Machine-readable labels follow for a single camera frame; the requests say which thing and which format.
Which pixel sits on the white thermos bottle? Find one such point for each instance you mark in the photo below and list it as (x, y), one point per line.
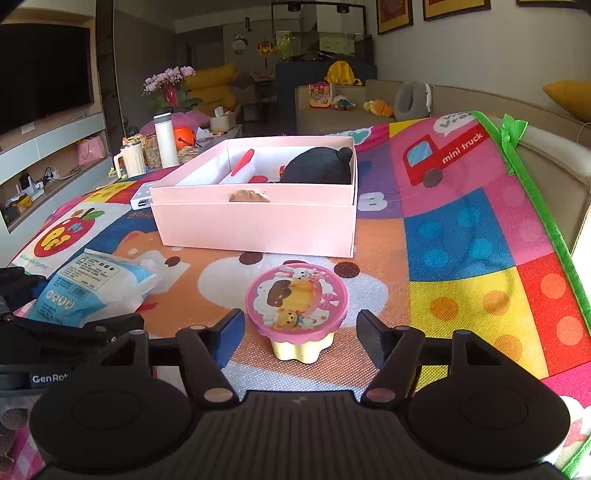
(166, 138)

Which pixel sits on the colourful plush toy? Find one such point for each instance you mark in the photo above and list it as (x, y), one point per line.
(344, 102)

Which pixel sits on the grey neck pillow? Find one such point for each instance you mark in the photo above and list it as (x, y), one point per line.
(404, 104)

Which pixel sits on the yellow pudding cup pink lid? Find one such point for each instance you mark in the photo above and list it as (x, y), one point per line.
(295, 300)

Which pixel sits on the yellow beanbag cushions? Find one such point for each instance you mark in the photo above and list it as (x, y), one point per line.
(212, 83)

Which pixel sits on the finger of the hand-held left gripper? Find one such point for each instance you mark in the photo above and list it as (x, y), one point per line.
(18, 281)
(69, 336)

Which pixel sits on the colourful printed play mat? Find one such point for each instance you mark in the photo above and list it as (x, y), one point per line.
(461, 240)

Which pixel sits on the tissue box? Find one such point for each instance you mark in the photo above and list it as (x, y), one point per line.
(224, 123)

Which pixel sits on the white coffee table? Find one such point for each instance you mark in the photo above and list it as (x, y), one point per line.
(231, 137)

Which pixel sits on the yellow cushion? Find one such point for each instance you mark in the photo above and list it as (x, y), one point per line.
(570, 99)

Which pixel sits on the orange ball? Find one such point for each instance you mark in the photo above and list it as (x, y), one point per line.
(184, 136)

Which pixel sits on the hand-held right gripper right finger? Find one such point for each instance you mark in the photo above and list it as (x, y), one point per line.
(374, 341)

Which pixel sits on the colourful toy box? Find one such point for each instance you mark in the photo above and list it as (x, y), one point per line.
(321, 96)

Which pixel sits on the black television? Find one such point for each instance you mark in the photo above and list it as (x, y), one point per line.
(41, 74)

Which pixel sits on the black plush toy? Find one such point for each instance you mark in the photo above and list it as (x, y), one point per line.
(318, 168)

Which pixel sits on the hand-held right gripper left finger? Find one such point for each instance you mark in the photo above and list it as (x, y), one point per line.
(231, 334)

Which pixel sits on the pink cardboard box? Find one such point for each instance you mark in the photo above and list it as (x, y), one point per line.
(254, 226)

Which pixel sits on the pink cushion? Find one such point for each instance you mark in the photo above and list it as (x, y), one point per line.
(196, 119)

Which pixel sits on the clear snack jar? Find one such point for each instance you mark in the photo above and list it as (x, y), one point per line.
(152, 154)

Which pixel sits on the white power adapter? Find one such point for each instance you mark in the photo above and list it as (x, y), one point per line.
(141, 196)

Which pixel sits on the yellow backpack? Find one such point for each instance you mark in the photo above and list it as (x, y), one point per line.
(341, 73)

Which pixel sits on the framed red wall picture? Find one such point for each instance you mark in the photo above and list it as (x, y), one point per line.
(455, 8)
(554, 2)
(395, 14)

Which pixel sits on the yellow wall ornament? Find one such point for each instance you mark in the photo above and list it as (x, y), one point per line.
(266, 47)

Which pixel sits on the white wall clock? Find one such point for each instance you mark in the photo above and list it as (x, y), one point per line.
(240, 44)

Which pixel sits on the orange plush toy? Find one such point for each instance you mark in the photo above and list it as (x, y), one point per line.
(381, 108)

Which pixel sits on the glass fish tank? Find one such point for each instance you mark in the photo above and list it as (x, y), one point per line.
(323, 44)

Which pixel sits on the pink gift bag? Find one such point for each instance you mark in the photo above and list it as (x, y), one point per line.
(92, 150)

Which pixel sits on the grey television cabinet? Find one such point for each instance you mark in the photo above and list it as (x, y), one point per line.
(55, 138)

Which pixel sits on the white and red foam rocket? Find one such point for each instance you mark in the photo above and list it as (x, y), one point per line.
(242, 164)

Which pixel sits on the blue and white wipes packet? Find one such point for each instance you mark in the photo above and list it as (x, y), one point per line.
(92, 286)

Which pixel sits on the pink potted flowers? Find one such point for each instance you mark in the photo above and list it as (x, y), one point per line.
(168, 76)

